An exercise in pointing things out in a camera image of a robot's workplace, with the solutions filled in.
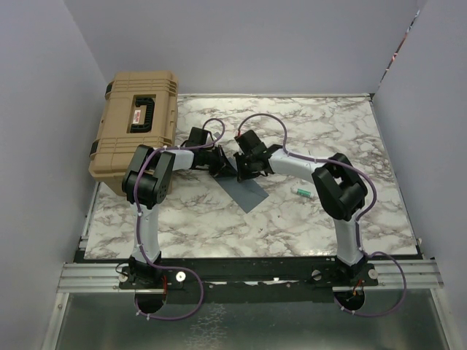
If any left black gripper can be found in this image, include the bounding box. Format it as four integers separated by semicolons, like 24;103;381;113
198;145;236;177

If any grey paper envelope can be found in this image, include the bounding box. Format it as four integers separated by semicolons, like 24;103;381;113
215;176;269;214

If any green white glue stick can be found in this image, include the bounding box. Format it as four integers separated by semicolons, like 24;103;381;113
291;187;313;198

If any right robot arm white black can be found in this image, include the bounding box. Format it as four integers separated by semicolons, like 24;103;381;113
234;131;368;285

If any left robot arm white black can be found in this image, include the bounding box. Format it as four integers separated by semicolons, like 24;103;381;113
120;127;237;288

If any tan plastic tool case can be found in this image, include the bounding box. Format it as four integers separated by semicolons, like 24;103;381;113
89;71;178;196

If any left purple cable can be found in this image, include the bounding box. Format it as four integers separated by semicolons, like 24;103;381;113
133;118;225;322

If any purple cable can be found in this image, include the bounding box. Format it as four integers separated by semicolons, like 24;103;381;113
133;118;225;322
236;114;408;319

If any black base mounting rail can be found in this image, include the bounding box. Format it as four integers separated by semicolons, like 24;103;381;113
109;257;378;308

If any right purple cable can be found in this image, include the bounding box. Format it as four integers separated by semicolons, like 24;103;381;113
236;114;408;319

